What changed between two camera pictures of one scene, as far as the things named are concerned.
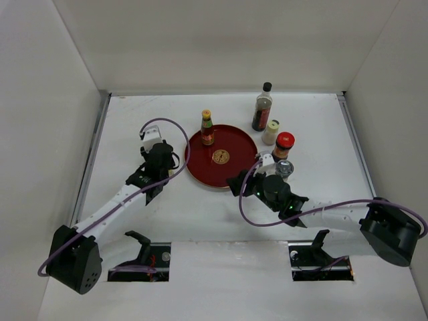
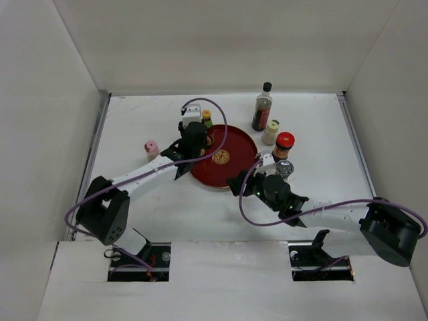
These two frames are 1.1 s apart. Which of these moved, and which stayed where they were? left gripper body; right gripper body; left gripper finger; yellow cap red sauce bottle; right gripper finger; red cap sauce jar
Moved: left gripper finger; left gripper body
Stayed: right gripper finger; right gripper body; red cap sauce jar; yellow cap red sauce bottle
